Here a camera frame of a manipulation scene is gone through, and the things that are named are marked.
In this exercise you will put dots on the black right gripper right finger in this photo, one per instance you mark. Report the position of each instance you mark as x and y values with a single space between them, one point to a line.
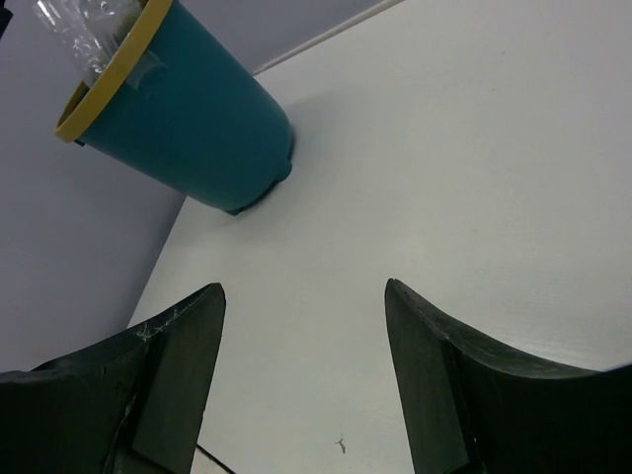
472 404

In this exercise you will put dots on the clear bottle white cap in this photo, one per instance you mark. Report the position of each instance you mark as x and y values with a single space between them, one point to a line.
84 34

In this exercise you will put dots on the teal bin yellow rim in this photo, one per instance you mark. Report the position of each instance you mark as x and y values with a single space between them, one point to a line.
171 102

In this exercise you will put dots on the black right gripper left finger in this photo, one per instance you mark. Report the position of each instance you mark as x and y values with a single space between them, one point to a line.
132 403

